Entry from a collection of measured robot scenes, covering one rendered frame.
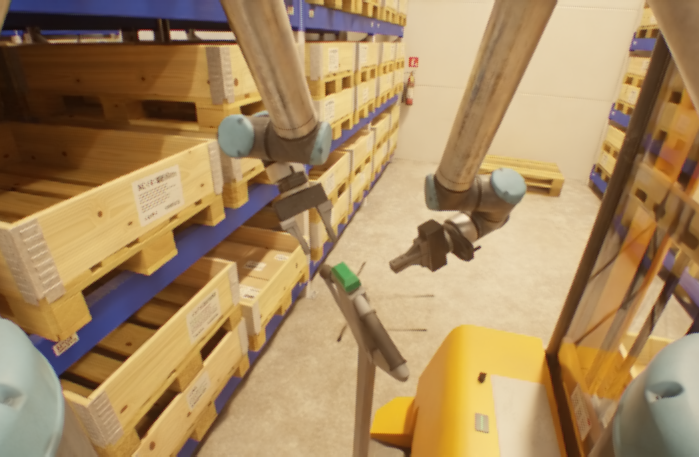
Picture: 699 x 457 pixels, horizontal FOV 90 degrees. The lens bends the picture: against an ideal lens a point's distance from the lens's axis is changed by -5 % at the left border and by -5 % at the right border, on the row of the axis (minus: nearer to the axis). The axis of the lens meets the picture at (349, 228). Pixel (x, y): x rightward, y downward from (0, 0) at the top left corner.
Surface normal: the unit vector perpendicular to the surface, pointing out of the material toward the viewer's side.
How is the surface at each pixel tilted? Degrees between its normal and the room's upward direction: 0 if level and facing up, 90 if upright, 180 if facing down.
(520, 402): 0
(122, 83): 90
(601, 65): 90
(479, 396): 0
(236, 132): 76
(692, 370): 4
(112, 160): 90
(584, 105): 90
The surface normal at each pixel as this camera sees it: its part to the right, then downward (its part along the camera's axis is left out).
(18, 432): 1.00, -0.07
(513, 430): 0.03, -0.88
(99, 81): -0.29, 0.44
